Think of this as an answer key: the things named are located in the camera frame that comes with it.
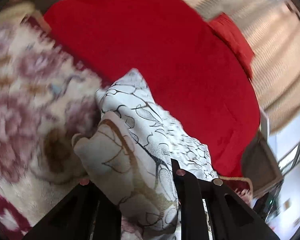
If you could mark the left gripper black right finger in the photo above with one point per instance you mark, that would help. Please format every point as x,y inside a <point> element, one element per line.
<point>213,203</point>

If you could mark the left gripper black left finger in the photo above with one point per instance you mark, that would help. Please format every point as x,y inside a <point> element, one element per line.
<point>84,213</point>

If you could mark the white patterned garment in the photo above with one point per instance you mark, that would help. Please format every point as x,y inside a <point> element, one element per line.
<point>129,158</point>

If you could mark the grey bedside cabinet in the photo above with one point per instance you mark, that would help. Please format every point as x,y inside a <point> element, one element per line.
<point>260,166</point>

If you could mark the glass window door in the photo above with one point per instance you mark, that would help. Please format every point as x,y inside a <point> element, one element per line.
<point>289,160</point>

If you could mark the red blanket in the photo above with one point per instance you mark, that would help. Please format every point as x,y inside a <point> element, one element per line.
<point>191,71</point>

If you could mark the cream knitted curtain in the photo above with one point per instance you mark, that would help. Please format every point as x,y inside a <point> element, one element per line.
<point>272,29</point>

